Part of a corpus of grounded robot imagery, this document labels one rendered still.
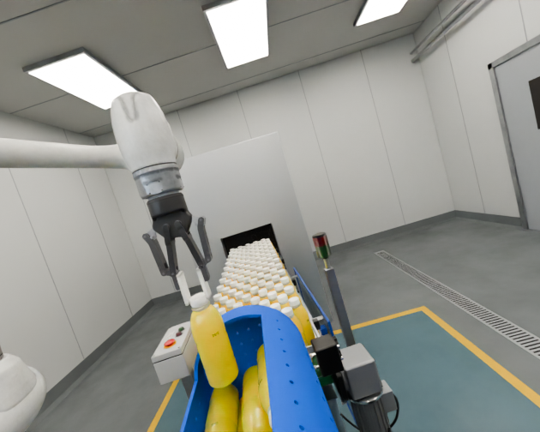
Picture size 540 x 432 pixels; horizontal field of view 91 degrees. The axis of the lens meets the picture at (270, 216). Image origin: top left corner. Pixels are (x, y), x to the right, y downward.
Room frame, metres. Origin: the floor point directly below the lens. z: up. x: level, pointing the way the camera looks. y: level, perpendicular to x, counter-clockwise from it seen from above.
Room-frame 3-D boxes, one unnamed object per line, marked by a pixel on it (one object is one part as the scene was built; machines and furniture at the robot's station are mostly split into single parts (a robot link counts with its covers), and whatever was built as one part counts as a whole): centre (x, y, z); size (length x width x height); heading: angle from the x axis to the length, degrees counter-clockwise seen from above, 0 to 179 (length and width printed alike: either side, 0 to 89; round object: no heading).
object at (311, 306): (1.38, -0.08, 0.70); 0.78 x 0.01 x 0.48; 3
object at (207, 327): (0.57, 0.21, 1.22); 0.07 x 0.07 x 0.19
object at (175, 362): (0.92, 0.46, 1.05); 0.20 x 0.10 x 0.10; 3
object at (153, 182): (0.56, 0.20, 1.58); 0.09 x 0.09 x 0.06
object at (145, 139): (0.58, 0.20, 1.69); 0.13 x 0.11 x 0.16; 9
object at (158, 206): (0.56, 0.20, 1.51); 0.08 x 0.07 x 0.09; 93
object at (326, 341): (0.79, -0.04, 0.95); 0.10 x 0.07 x 0.10; 93
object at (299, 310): (0.92, 0.01, 0.99); 0.07 x 0.07 x 0.19
